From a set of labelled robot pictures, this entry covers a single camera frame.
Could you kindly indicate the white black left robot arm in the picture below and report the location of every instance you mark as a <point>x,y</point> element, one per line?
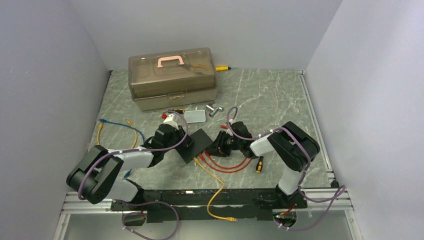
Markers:
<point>95,177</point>

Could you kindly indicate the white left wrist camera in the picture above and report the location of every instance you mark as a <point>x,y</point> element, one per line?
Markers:
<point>170,119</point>

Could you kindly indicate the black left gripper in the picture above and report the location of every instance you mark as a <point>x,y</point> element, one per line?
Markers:
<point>180,133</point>

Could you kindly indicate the chrome socket adapter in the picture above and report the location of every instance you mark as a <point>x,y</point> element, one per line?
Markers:
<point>213,110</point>

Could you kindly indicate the black orange stubby screwdriver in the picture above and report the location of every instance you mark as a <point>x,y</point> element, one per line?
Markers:
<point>259,165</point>

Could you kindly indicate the yellow handled screwdriver by wall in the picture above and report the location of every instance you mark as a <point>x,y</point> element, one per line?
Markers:
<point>222,68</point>

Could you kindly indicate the black yellow screwdriver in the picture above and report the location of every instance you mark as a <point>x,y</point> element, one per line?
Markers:
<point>178,110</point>

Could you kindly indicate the brown translucent toolbox pink handle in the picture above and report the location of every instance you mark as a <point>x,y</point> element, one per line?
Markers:
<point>171,79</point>

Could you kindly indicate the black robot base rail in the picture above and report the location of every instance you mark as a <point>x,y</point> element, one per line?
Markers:
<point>160,205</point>

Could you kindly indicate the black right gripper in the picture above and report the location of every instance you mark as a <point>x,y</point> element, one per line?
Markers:
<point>218,149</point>

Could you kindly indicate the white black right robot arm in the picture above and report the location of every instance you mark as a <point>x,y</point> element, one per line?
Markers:
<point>295,147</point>

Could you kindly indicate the small white switch box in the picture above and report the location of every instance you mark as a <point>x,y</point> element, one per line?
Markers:
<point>195,116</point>

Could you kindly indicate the black network switch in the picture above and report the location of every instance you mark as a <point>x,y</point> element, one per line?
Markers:
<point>194,145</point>

